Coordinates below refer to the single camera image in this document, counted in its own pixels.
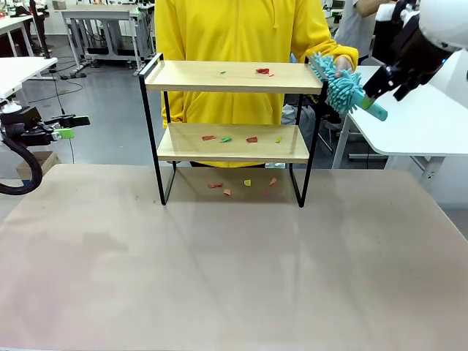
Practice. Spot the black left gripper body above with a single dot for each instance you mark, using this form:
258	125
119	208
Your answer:
25	133

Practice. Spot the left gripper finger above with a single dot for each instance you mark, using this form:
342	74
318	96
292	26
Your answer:
64	134
69	120

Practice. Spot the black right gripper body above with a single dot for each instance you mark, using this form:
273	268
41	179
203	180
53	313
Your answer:
420	51

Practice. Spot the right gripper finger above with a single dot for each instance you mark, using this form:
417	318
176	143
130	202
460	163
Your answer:
407	87
378	82

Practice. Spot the teal microfibre duster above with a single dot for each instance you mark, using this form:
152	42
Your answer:
340	89

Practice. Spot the person's left forearm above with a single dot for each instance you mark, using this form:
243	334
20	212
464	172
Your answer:
329	49

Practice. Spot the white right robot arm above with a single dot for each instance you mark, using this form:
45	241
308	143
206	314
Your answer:
442	22

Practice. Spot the person's left hand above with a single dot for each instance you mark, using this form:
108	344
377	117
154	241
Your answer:
343	63

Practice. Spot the brown cardboard box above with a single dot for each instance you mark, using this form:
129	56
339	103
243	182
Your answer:
36	162

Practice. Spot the black monitor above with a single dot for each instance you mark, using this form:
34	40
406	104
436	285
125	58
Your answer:
382	40

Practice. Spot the large white table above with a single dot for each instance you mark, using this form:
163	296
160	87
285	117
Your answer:
409	128

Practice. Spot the background person white shirt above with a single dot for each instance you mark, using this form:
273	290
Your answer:
351	25

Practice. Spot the small white side table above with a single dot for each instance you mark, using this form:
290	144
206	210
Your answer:
22	69

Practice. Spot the black stand pole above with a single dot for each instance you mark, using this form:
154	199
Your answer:
40	29

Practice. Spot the white background desk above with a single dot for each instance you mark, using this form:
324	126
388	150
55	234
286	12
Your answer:
14	22

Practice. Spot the red paper scrap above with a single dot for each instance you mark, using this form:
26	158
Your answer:
208	137
262	70
215	185
252	139

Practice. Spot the person in yellow hoodie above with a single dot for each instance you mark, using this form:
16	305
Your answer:
234	29

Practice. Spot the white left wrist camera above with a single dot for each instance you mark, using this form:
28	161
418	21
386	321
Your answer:
9	106

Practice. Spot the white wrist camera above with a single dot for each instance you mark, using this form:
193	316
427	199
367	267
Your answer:
387	12
9	106

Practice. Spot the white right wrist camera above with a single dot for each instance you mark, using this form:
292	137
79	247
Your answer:
387	12

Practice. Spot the black frame wooden shelf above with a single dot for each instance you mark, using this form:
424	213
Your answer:
204	78

